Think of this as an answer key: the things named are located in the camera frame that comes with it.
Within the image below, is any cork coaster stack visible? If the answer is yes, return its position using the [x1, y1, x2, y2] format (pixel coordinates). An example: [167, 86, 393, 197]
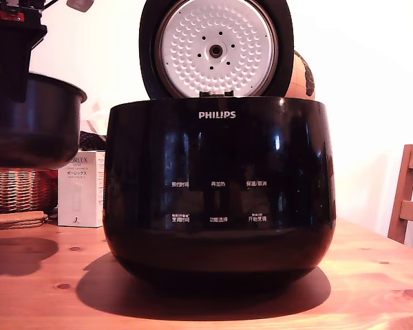
[0, 211, 50, 231]

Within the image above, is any black rice cooker lid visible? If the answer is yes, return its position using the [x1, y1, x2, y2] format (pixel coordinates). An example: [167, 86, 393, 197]
[138, 0, 295, 100]

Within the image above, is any dark dotted patterned cloth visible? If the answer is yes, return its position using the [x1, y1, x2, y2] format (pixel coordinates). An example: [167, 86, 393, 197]
[78, 129, 108, 152]

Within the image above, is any white Porlex box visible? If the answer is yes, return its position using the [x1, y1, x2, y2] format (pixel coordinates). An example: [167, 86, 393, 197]
[57, 150, 106, 228]

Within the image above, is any white plastic bag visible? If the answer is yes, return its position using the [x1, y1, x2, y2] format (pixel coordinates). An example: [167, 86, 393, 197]
[83, 99, 114, 133]

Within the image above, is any wooden chair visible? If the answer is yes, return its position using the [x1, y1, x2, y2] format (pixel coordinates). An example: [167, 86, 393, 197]
[387, 144, 413, 245]

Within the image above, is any woven wicker basket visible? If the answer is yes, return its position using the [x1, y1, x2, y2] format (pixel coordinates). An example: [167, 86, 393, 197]
[0, 168, 59, 216]

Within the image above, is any black cooking pot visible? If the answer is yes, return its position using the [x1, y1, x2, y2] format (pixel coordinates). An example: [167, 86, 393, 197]
[0, 64, 88, 171]

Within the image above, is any brown globe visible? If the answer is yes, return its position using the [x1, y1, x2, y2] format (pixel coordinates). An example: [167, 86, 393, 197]
[284, 49, 318, 100]

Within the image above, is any black Philips rice cooker body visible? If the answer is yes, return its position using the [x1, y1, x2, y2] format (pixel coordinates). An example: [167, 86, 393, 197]
[102, 96, 337, 290]

